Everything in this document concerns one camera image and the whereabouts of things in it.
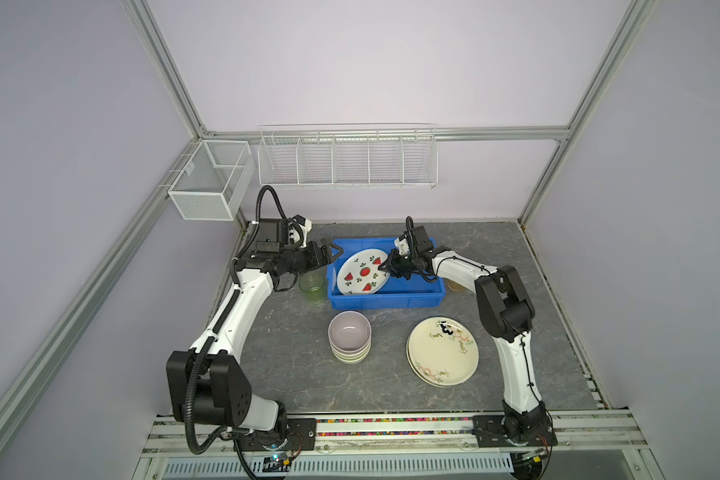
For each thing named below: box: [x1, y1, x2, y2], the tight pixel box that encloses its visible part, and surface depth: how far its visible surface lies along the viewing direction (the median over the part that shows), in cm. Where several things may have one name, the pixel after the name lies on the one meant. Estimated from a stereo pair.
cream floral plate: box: [406, 316, 480, 388], surface depth 86 cm
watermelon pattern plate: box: [336, 248, 391, 296], surface depth 103 cm
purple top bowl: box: [327, 310, 372, 353], surface depth 81 cm
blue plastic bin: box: [326, 237, 447, 310], surface depth 98 cm
